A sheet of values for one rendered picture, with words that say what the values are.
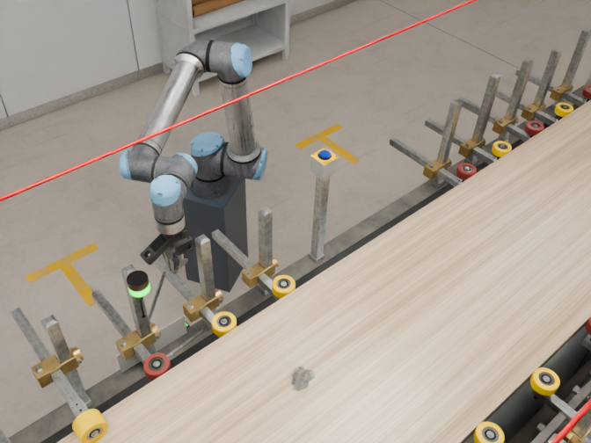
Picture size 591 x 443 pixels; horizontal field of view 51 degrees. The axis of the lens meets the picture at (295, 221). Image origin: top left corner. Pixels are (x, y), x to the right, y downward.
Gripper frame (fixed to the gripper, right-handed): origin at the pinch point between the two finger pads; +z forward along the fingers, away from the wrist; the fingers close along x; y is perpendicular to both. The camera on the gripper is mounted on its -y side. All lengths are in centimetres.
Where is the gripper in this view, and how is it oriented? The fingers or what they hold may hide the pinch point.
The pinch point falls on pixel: (171, 272)
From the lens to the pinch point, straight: 207.8
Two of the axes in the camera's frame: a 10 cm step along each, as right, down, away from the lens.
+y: 7.6, -4.4, 4.8
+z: -0.3, 7.2, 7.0
